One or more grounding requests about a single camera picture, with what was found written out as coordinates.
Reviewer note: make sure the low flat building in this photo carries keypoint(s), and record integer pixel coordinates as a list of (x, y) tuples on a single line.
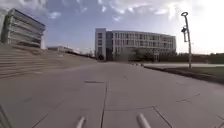
[(60, 48)]

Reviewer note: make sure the grass strip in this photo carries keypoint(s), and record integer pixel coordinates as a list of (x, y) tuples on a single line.
[(206, 71)]

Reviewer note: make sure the robot's own part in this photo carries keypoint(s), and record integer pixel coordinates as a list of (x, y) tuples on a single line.
[(80, 122), (143, 121)]

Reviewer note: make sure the grey paved slab ground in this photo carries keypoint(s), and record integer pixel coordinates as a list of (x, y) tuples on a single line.
[(133, 90)]

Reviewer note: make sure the long pale multi-storey building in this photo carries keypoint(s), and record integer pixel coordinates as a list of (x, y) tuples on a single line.
[(133, 40)]

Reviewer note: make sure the tall lamp pole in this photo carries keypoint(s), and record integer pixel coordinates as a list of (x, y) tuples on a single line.
[(188, 45)]

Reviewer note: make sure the slanted grey building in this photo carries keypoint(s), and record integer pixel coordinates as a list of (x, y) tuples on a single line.
[(25, 31)]

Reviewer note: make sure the wide stone steps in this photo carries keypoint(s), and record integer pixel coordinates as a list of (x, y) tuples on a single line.
[(20, 63)]

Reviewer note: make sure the row of dark trees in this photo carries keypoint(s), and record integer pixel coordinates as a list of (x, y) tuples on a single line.
[(203, 58)]

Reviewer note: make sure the trees before building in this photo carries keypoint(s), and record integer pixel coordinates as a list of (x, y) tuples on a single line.
[(141, 55)]

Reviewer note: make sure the pale road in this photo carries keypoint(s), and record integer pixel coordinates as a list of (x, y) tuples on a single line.
[(176, 65)]

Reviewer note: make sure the dark stone kerb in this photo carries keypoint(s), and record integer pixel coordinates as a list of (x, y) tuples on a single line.
[(200, 77)]

